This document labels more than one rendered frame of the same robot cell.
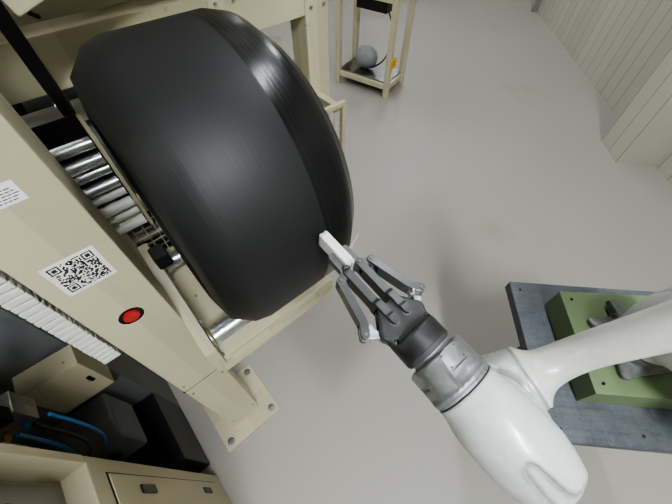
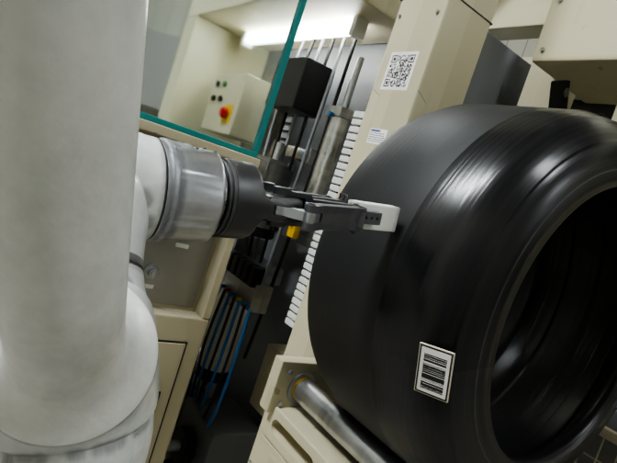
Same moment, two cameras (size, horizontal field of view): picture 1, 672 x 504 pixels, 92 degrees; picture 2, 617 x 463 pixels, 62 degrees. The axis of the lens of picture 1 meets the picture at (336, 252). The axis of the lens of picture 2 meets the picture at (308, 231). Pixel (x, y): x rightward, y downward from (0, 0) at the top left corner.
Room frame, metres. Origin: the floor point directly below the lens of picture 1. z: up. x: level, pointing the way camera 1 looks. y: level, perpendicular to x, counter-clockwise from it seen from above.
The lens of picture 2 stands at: (0.29, -0.60, 1.25)
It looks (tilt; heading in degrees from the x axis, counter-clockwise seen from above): 5 degrees down; 94
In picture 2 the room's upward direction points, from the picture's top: 18 degrees clockwise
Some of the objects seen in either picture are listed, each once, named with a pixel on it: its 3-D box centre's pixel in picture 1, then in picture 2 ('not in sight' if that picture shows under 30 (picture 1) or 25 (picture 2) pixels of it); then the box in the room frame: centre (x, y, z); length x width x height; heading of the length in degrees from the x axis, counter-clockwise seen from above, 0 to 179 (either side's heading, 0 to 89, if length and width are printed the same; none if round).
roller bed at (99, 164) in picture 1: (82, 188); not in sight; (0.66, 0.68, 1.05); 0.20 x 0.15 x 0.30; 131
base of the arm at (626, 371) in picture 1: (635, 334); not in sight; (0.36, -0.85, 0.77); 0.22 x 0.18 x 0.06; 6
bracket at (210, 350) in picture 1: (180, 301); (353, 387); (0.40, 0.40, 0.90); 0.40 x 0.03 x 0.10; 41
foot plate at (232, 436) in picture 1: (239, 404); not in sight; (0.33, 0.45, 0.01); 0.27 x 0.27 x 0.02; 41
